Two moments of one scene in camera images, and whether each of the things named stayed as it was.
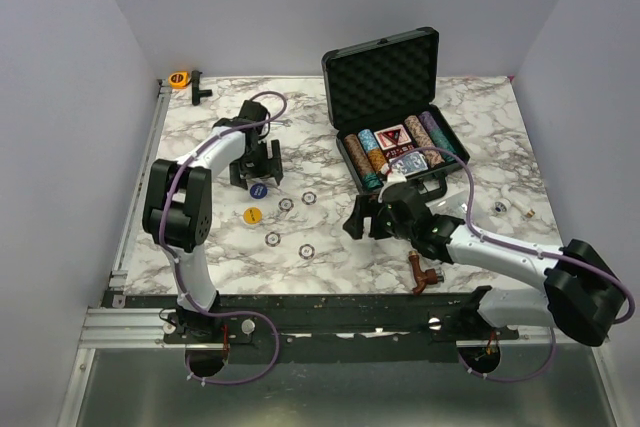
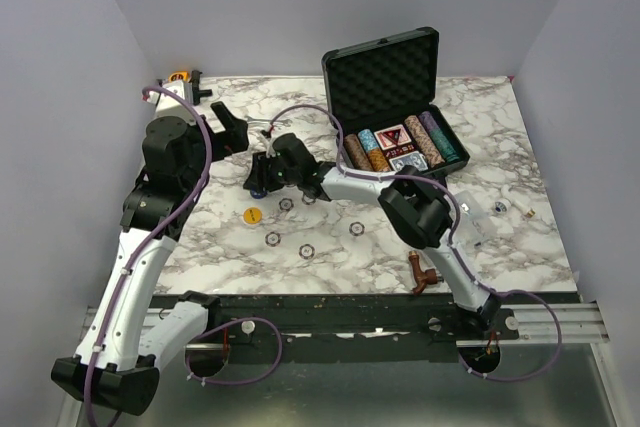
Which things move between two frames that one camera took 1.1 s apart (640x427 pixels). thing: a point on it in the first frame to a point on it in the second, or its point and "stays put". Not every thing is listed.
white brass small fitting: (522, 209) stays put
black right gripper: (364, 208) to (259, 174)
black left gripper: (263, 170) to (234, 138)
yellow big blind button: (252, 215) stays put
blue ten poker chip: (306, 251) stays put
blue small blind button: (258, 190) stays put
